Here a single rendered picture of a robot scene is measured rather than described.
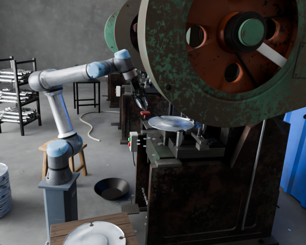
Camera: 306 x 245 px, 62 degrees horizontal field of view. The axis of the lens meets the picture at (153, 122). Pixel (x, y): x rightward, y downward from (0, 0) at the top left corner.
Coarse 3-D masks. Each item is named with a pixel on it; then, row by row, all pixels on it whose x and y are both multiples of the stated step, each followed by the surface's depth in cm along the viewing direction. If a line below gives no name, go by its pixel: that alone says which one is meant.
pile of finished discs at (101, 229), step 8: (88, 224) 131; (96, 224) 132; (104, 224) 132; (112, 224) 132; (72, 232) 125; (80, 232) 126; (88, 232) 126; (96, 232) 126; (104, 232) 127; (112, 232) 127; (120, 232) 127; (72, 240) 121; (80, 240) 121; (88, 240) 120; (96, 240) 121; (104, 240) 121; (112, 240) 122; (120, 240) 122
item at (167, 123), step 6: (150, 120) 164; (156, 120) 165; (162, 120) 165; (168, 120) 164; (174, 120) 165; (180, 120) 168; (186, 120) 168; (156, 126) 153; (162, 126) 153; (168, 126) 154; (174, 126) 155; (180, 126) 155; (186, 126) 156; (192, 126) 157
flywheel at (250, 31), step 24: (216, 0) 103; (240, 0) 105; (264, 0) 107; (288, 0) 110; (192, 24) 104; (216, 24) 106; (240, 24) 97; (264, 24) 99; (288, 24) 113; (192, 48) 107; (216, 48) 110; (240, 48) 100; (264, 48) 109; (288, 48) 117; (216, 72) 113; (240, 72) 118; (264, 72) 118
